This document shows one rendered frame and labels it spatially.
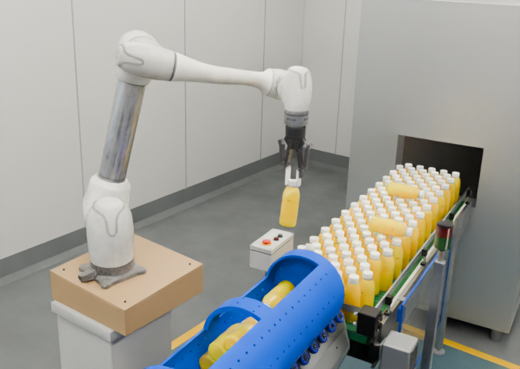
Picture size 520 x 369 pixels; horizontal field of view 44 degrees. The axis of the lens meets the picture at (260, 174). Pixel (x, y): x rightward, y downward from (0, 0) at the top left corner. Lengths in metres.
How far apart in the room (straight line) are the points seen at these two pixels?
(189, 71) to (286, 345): 0.93
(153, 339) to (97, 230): 0.48
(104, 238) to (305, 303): 0.72
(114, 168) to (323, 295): 0.88
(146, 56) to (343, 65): 4.89
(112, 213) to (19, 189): 2.56
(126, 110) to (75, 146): 2.67
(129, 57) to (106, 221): 0.56
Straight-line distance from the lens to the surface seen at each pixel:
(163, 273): 2.40
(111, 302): 2.26
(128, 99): 2.34
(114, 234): 2.28
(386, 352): 2.55
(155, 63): 2.15
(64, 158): 4.96
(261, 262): 2.64
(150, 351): 2.51
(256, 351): 1.85
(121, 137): 2.38
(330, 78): 7.00
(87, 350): 2.47
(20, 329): 4.32
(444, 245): 2.59
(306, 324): 2.06
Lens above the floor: 2.23
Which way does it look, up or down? 19 degrees down
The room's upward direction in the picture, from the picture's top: 2 degrees clockwise
